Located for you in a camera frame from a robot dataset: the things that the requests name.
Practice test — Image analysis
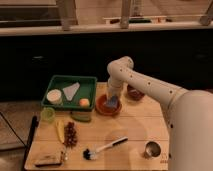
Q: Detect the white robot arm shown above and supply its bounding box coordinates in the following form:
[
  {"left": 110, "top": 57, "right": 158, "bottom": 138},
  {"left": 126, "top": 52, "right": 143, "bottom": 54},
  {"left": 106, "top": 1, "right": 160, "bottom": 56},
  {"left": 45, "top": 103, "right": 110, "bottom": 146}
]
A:
[{"left": 107, "top": 56, "right": 213, "bottom": 171}]

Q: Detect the orange toy fruit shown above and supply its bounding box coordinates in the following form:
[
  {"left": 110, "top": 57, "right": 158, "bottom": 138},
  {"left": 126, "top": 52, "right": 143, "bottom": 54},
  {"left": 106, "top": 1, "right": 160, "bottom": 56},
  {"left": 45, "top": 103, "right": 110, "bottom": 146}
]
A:
[{"left": 79, "top": 98, "right": 90, "bottom": 107}]

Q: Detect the green plastic tray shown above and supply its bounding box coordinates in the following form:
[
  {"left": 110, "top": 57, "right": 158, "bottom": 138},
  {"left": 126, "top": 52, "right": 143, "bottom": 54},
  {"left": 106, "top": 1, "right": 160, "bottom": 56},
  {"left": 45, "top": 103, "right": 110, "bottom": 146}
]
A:
[{"left": 41, "top": 75, "right": 97, "bottom": 111}]

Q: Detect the green toy vegetable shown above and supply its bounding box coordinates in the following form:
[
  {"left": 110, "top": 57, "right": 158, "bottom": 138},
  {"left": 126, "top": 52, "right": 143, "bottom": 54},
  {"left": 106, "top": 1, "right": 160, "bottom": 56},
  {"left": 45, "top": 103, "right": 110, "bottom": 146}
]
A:
[{"left": 70, "top": 112, "right": 91, "bottom": 122}]

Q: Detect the silver metal cup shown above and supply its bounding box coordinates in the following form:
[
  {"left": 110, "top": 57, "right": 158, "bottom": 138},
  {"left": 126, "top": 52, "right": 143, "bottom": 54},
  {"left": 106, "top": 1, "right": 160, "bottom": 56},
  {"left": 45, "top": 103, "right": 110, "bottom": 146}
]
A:
[{"left": 144, "top": 141, "right": 161, "bottom": 158}]

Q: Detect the dark brown bowl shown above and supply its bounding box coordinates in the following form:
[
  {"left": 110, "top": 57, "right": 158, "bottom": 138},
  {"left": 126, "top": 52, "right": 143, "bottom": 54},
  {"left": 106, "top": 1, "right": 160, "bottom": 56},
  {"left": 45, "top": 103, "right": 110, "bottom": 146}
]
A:
[{"left": 127, "top": 85, "right": 144, "bottom": 101}]

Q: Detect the green plastic cup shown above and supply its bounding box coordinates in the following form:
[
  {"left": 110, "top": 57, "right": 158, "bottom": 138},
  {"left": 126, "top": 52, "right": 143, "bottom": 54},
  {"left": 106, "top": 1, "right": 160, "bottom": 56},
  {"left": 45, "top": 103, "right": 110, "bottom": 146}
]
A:
[{"left": 40, "top": 107, "right": 55, "bottom": 123}]

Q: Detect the brown rectangular block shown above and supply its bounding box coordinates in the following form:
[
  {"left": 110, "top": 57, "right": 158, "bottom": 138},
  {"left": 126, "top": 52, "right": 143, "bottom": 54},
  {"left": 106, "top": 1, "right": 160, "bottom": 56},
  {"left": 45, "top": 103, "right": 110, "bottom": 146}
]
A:
[{"left": 34, "top": 153, "right": 62, "bottom": 167}]

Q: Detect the red bowl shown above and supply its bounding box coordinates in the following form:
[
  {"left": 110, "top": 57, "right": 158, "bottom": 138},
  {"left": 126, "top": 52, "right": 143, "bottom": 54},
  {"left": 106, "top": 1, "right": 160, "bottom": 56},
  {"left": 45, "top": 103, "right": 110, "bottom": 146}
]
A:
[{"left": 95, "top": 94, "right": 122, "bottom": 116}]

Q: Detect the toy grape bunch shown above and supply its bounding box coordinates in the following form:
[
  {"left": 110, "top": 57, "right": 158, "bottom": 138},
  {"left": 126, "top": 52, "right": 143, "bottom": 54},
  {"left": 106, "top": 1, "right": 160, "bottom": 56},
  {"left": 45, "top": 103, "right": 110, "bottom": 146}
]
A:
[{"left": 64, "top": 122, "right": 77, "bottom": 148}]

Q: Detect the blue sponge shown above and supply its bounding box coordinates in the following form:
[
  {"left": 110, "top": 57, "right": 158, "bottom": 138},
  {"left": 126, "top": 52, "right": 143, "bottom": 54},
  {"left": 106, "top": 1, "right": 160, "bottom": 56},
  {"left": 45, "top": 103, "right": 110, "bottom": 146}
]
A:
[{"left": 105, "top": 96, "right": 119, "bottom": 108}]

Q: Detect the white triangular cloth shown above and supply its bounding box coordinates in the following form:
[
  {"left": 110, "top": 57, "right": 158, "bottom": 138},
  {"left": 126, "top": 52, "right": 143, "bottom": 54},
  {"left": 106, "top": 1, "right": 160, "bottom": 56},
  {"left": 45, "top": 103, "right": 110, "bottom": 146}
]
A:
[{"left": 63, "top": 82, "right": 80, "bottom": 101}]

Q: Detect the yellow toy banana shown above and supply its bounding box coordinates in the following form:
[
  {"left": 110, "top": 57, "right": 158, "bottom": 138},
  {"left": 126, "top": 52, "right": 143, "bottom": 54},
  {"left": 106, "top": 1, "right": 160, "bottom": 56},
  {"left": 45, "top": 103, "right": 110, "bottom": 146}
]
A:
[{"left": 56, "top": 120, "right": 65, "bottom": 144}]

